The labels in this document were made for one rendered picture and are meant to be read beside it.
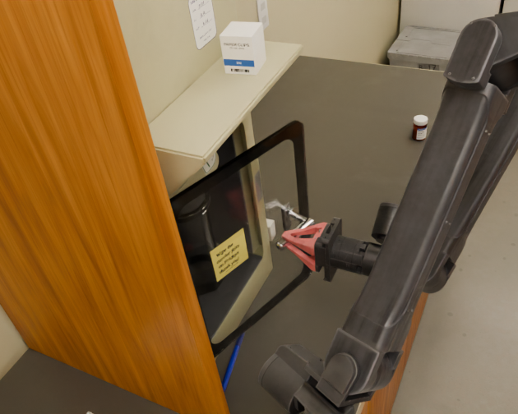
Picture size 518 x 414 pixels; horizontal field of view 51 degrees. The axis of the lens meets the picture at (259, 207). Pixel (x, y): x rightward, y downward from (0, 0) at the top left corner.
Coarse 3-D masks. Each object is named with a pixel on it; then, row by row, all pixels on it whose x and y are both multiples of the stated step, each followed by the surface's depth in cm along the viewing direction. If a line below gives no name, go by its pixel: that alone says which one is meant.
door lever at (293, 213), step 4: (296, 208) 103; (292, 212) 102; (296, 212) 103; (292, 216) 103; (296, 216) 102; (300, 216) 102; (300, 220) 101; (304, 220) 100; (308, 220) 100; (312, 220) 100; (300, 224) 100; (304, 224) 99; (308, 224) 100; (312, 224) 100; (296, 228) 99; (296, 236) 98; (300, 236) 99; (280, 240) 97; (284, 240) 97; (276, 244) 97; (280, 244) 96; (284, 244) 97; (288, 244) 97; (280, 248) 96; (284, 248) 97
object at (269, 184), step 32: (288, 128) 91; (256, 160) 89; (288, 160) 95; (192, 192) 82; (224, 192) 87; (256, 192) 93; (288, 192) 99; (192, 224) 85; (224, 224) 90; (256, 224) 96; (288, 224) 104; (192, 256) 88; (256, 256) 101; (288, 256) 109; (224, 288) 98; (256, 288) 105; (288, 288) 114; (224, 320) 103; (256, 320) 111
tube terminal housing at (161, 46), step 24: (120, 0) 64; (144, 0) 68; (168, 0) 72; (216, 0) 82; (120, 24) 65; (144, 24) 69; (168, 24) 73; (216, 24) 84; (144, 48) 70; (168, 48) 74; (192, 48) 79; (216, 48) 85; (144, 72) 71; (168, 72) 75; (192, 72) 81; (144, 96) 72; (168, 96) 76; (240, 144) 106
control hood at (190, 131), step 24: (288, 48) 86; (216, 72) 83; (264, 72) 81; (192, 96) 78; (216, 96) 77; (240, 96) 76; (168, 120) 74; (192, 120) 73; (216, 120) 72; (240, 120) 73; (168, 144) 69; (192, 144) 69; (216, 144) 69; (168, 168) 70; (192, 168) 68; (168, 192) 74
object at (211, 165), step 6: (216, 156) 98; (210, 162) 95; (216, 162) 97; (204, 168) 94; (210, 168) 95; (216, 168) 97; (198, 174) 93; (204, 174) 94; (192, 180) 93; (198, 180) 93; (186, 186) 92
